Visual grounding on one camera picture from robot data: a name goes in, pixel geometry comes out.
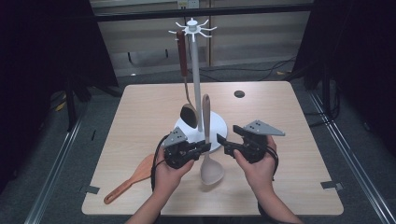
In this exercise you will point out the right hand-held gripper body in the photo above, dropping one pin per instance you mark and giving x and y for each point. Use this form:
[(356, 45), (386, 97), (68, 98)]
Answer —
[(255, 144)]

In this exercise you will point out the beige silicone ladle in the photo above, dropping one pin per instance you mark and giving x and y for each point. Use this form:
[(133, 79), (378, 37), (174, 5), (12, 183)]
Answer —
[(211, 171)]

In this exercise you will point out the black metal stand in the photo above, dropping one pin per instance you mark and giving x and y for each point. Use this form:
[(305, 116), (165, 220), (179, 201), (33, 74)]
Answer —
[(327, 93), (70, 105)]

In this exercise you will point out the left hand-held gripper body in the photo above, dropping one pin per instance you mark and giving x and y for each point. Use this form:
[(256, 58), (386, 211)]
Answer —
[(179, 152)]

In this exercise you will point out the grey tape piece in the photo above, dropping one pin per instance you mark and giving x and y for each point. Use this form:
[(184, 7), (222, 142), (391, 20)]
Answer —
[(332, 185), (91, 189)]

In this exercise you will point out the white utensil rack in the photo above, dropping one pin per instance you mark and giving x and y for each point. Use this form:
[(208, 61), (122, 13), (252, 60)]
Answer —
[(218, 127)]

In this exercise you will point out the white wall socket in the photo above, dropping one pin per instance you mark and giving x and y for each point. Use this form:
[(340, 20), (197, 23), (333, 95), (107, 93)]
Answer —
[(188, 3)]

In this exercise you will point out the person's left hand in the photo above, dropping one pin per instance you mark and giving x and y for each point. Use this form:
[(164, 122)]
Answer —
[(168, 180)]

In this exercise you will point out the person's right hand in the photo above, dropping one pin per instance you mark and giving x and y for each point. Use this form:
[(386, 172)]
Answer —
[(261, 174)]

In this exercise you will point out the metal floor rail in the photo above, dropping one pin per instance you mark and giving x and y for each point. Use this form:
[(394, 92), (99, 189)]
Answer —
[(355, 161), (53, 174)]

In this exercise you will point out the black horizontal bar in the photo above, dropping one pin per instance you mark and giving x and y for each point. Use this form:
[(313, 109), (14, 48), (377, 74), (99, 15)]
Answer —
[(202, 13)]

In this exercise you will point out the black curtain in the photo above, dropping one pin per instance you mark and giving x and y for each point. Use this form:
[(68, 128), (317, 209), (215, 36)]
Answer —
[(46, 46), (358, 46)]

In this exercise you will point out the orange wooden rice paddle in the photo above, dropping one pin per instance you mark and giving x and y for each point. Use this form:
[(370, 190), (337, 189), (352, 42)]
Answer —
[(141, 172)]

